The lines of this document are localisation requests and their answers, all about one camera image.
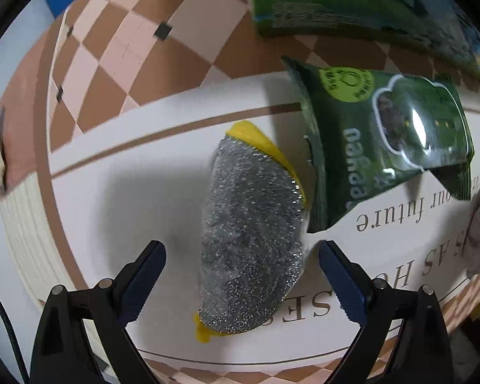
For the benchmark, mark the brown checkered printed mat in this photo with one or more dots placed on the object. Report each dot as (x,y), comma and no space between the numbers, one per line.
(136,192)

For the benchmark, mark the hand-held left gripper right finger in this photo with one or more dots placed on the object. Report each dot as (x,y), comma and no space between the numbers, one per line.
(342,288)

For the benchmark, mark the dark green snack bag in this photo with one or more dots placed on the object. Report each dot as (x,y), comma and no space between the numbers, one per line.
(344,136)

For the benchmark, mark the silver and yellow scouring sponge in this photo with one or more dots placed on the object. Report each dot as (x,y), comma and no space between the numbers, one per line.
(250,244)

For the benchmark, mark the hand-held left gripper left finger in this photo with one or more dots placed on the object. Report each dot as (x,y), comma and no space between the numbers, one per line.
(142,288)

